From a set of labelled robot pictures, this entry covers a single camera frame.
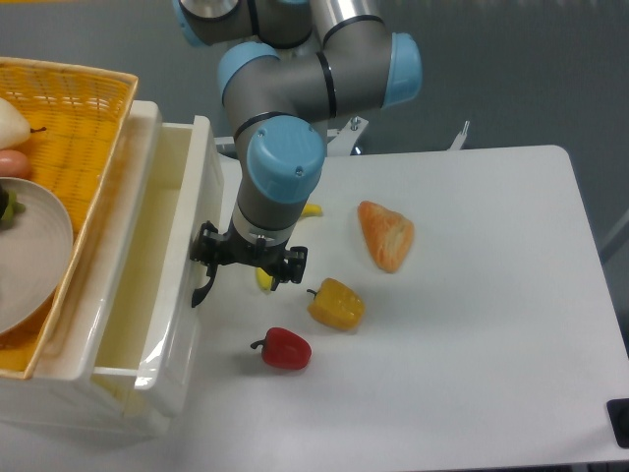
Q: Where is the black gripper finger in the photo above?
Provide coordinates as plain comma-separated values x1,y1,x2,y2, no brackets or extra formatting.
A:
269,246,309,291
190,220,219,281

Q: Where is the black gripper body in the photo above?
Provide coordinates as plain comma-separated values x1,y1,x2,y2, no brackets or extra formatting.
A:
215,228,287,275

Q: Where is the white drawer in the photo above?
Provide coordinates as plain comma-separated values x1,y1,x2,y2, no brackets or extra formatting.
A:
91,116,223,431

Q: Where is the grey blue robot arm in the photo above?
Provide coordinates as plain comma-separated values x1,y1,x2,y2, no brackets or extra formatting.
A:
173,1,423,284

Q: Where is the white drawer cabinet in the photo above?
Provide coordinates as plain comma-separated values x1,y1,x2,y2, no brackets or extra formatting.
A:
0,99,171,440

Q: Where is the yellow banana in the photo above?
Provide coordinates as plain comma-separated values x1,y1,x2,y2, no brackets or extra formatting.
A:
256,204,323,292

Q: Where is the yellow bell pepper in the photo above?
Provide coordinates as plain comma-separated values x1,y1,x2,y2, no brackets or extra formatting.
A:
307,278,366,330

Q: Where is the red bell pepper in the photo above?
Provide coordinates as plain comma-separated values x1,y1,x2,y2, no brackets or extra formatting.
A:
250,326,312,370

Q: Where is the orange croissant bread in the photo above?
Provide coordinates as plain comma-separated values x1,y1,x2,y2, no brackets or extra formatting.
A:
357,201,415,273

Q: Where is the grey round plate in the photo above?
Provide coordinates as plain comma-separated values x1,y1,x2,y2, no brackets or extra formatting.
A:
1,178,74,332

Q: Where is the yellow woven basket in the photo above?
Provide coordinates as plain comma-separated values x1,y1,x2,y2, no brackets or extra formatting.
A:
1,57,139,381

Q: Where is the green leafy toy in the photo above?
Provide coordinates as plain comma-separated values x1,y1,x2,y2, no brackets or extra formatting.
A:
1,188,26,230

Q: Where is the pink peach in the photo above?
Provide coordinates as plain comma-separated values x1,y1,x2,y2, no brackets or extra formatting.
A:
0,149,31,179

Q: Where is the white pear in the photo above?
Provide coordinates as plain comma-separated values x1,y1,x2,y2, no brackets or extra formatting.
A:
0,98,46,150

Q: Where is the black corner object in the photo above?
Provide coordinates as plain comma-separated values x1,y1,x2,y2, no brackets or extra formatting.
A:
606,398,629,449

